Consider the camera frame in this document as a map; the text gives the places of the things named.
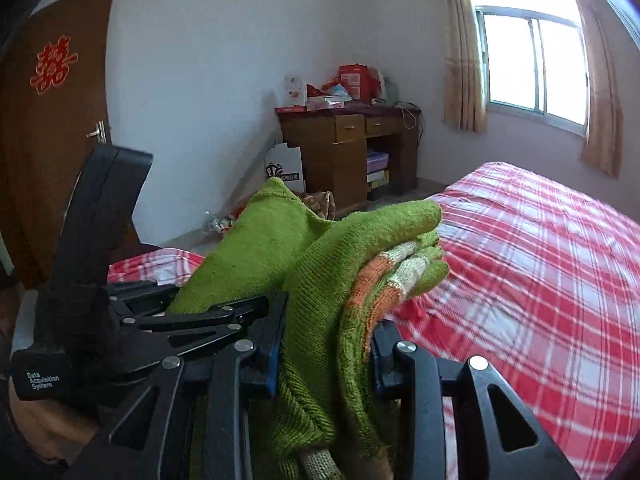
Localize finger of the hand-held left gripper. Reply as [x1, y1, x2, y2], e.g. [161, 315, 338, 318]
[106, 281, 182, 317]
[124, 295, 272, 361]

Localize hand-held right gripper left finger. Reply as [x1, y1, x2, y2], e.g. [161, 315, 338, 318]
[92, 291, 290, 480]

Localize person's left forearm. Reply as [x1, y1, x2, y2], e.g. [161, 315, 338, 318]
[7, 394, 98, 463]

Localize stacked boxes under desk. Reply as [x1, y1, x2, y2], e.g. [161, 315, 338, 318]
[366, 151, 391, 189]

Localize white paper bag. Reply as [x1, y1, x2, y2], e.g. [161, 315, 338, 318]
[264, 143, 306, 194]

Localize red gift bag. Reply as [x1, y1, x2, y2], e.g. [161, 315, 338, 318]
[337, 63, 387, 104]

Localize brown wooden desk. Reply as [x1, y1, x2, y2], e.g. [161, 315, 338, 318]
[275, 105, 421, 217]

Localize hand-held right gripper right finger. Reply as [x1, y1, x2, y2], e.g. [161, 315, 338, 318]
[370, 319, 581, 480]

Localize brown woven bag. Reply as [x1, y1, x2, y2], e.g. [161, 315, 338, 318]
[301, 190, 339, 222]

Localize window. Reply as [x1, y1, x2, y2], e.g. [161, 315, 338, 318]
[474, 0, 592, 137]

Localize green knit sweater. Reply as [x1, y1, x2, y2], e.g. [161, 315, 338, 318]
[169, 177, 451, 480]

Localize red paper door decoration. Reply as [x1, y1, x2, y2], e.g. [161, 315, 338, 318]
[28, 35, 77, 94]

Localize red plaid bed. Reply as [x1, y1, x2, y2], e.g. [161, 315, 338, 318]
[107, 161, 640, 480]

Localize cable on desk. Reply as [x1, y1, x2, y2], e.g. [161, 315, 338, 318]
[394, 102, 424, 135]

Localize brown wooden door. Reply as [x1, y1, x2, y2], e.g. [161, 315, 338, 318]
[0, 0, 142, 292]

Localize white printed carton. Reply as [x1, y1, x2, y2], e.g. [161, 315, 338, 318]
[283, 74, 307, 109]

